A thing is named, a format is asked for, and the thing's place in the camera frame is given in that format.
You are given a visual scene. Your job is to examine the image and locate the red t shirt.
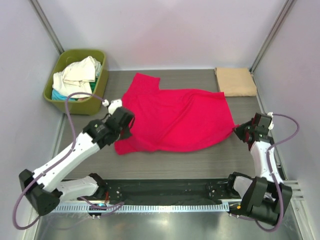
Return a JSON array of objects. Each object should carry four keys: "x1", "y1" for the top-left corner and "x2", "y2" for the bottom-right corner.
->
[{"x1": 114, "y1": 73, "x2": 236, "y2": 155}]

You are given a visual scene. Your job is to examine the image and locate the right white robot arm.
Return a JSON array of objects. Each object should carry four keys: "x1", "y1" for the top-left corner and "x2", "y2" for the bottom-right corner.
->
[{"x1": 225, "y1": 112, "x2": 293, "y2": 226}]

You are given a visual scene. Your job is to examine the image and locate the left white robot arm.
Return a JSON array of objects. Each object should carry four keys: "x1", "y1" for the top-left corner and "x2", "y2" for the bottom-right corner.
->
[{"x1": 19, "y1": 99, "x2": 135, "y2": 216}]

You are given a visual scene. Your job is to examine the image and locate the green plastic laundry bin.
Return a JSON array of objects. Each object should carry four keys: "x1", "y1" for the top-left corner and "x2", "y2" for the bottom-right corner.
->
[{"x1": 42, "y1": 48, "x2": 109, "y2": 116}]

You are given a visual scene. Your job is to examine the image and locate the green cloth in bin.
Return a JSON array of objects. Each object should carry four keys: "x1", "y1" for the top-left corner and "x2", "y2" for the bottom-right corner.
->
[{"x1": 89, "y1": 76, "x2": 99, "y2": 93}]

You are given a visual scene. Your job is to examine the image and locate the folded beige t shirt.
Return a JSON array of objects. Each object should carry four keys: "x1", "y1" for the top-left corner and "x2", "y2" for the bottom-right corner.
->
[{"x1": 214, "y1": 67, "x2": 257, "y2": 97}]

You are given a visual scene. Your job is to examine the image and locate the cream white shirt in bin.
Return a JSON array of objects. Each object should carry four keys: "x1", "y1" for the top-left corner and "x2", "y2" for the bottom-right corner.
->
[{"x1": 52, "y1": 56, "x2": 102, "y2": 101}]

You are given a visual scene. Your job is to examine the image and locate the turquoise cloth in bin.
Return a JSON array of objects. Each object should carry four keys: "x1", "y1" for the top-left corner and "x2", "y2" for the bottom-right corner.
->
[{"x1": 51, "y1": 89, "x2": 68, "y2": 101}]

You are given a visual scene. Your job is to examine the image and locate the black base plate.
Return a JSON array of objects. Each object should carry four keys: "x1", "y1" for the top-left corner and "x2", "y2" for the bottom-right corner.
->
[{"x1": 84, "y1": 178, "x2": 241, "y2": 206}]

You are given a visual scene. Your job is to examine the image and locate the aluminium rail frame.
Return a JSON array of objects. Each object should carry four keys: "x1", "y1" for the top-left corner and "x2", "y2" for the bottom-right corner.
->
[{"x1": 282, "y1": 180, "x2": 304, "y2": 201}]

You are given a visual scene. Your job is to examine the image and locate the slotted white cable duct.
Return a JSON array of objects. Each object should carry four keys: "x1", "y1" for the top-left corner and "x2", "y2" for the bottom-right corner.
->
[{"x1": 51, "y1": 201, "x2": 229, "y2": 214}]

